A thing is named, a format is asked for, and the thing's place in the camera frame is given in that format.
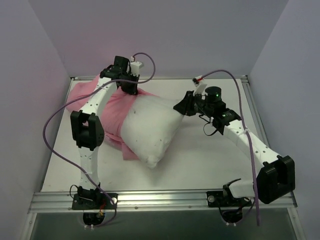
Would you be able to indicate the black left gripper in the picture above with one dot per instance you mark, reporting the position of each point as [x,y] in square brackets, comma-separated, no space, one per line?
[130,86]

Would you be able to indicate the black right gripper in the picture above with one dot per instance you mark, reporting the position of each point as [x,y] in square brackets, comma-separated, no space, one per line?
[191,103]

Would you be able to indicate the pink floral pillowcase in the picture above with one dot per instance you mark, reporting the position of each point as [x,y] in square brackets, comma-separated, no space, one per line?
[113,114]

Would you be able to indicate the white pillow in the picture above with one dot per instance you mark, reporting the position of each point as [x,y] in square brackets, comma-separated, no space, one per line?
[149,127]

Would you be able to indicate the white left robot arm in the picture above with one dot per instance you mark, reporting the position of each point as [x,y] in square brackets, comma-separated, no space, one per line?
[86,127]

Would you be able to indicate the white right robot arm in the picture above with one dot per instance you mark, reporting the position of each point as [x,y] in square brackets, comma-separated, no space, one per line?
[273,175]

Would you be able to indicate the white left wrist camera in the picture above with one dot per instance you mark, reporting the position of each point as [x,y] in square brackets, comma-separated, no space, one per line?
[135,66]

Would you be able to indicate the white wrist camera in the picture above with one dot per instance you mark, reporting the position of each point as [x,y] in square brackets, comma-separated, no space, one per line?
[135,66]
[200,85]

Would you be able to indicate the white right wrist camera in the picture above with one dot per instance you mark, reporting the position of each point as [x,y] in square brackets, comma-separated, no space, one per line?
[200,85]

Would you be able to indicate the aluminium back rail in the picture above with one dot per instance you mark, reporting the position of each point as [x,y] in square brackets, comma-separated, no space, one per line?
[219,75]

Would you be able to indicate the aluminium rail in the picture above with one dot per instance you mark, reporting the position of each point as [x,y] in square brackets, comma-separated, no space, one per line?
[260,112]
[128,201]
[219,75]

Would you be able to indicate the aluminium right side rail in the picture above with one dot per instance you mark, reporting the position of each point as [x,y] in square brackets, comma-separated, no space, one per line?
[260,112]

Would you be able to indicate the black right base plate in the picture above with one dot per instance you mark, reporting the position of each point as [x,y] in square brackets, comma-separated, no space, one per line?
[230,208]

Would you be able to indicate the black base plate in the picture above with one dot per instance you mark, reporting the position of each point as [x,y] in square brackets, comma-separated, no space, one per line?
[230,208]
[93,200]

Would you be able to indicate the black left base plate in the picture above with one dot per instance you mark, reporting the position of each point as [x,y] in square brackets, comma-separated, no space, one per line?
[93,200]

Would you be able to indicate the aluminium front rail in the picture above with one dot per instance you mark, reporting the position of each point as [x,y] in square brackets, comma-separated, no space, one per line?
[128,201]

